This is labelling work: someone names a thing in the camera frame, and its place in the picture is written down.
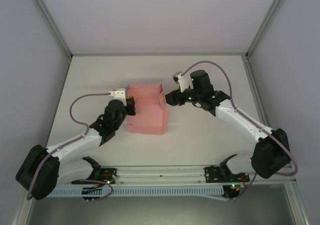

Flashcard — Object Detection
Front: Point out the pink paper box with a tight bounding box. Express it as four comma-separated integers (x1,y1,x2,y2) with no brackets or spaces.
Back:
125,82,170,136

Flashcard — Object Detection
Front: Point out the black electronics module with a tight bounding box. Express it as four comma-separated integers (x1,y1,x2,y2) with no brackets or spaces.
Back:
81,187,98,204
223,184,241,201

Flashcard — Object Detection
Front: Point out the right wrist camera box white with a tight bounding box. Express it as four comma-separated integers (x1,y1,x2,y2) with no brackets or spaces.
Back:
172,71,192,94

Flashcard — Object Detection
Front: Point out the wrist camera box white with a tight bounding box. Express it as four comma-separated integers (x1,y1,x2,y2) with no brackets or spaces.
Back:
109,88,128,106
172,71,192,94

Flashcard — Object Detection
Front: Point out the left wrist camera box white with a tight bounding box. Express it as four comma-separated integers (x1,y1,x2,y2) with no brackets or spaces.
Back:
109,88,128,106

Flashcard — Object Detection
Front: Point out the aluminium frame crossbar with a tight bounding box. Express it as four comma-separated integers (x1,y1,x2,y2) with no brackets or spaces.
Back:
71,51,248,58

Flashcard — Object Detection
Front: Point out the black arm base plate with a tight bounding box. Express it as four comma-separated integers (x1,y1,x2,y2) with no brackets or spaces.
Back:
71,168,118,185
204,166,250,183

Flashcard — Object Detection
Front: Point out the aluminium mounting rail beam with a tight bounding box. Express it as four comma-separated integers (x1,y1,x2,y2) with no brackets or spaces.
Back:
24,162,297,186

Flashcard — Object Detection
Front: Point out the white slotted cable duct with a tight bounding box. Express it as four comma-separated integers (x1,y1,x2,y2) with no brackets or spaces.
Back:
49,186,225,198

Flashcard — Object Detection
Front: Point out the aluminium frame post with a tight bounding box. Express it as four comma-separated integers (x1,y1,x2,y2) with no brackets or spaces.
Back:
245,0,290,60
32,0,73,59

